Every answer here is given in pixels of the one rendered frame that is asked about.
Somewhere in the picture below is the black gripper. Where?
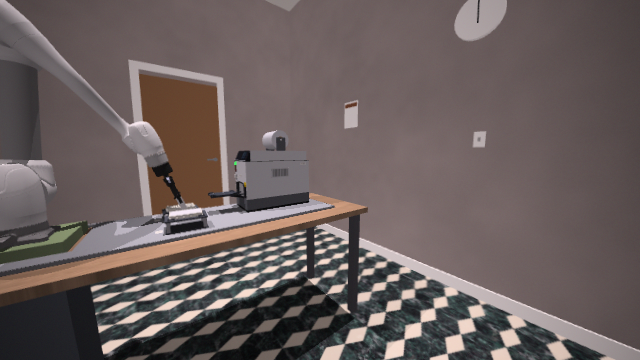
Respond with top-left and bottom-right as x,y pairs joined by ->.
152,162 -> 187,210

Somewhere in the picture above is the white cylinder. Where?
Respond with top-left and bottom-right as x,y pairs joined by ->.
262,130 -> 289,150

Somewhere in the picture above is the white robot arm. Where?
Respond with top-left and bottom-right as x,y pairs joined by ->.
0,0 -> 169,250

